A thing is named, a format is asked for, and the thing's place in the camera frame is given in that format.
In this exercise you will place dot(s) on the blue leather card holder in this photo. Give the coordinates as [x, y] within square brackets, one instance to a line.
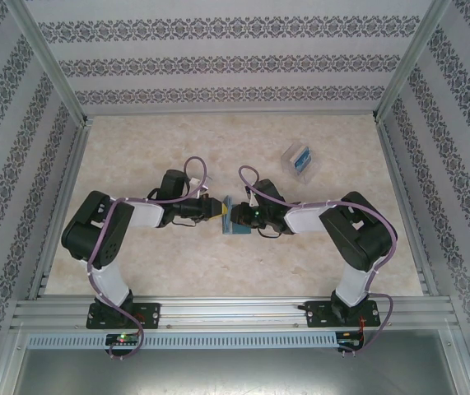
[228, 226]

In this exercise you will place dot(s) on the clear acrylic card stand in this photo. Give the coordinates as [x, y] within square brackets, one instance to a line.
[290, 158]

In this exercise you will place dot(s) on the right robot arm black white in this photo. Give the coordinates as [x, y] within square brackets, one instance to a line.
[362, 234]

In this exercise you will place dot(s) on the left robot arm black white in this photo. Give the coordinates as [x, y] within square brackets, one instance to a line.
[94, 230]

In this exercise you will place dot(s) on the small circuit board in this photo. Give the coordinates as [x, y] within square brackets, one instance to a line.
[123, 339]
[350, 339]

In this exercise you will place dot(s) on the metal sheet panel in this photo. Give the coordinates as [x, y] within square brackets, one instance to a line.
[234, 374]

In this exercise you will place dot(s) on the wide aluminium mounting rail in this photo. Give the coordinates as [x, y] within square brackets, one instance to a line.
[234, 312]

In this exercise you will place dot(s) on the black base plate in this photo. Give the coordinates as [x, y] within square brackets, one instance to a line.
[148, 314]
[317, 314]

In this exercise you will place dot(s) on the aluminium side rail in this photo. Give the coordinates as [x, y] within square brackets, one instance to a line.
[392, 173]

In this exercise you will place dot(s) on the aluminium frame post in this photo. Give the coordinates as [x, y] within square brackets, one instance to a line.
[45, 57]
[413, 57]

